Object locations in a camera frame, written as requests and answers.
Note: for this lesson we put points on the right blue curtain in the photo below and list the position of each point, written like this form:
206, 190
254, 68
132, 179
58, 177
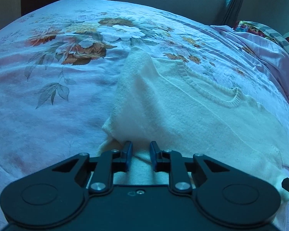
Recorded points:
229, 12

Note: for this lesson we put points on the floral pink bed sheet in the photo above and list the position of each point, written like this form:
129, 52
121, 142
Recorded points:
60, 66

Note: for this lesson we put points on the pink crumpled blanket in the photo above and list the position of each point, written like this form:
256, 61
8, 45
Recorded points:
271, 55

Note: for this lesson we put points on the striped floral pillow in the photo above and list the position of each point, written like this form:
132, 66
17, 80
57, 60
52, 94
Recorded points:
263, 31

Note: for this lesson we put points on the cream knit sweater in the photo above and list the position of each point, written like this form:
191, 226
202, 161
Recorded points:
165, 101

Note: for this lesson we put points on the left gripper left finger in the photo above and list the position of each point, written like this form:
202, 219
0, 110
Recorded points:
57, 194

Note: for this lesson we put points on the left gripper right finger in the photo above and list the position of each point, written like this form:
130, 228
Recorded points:
223, 196

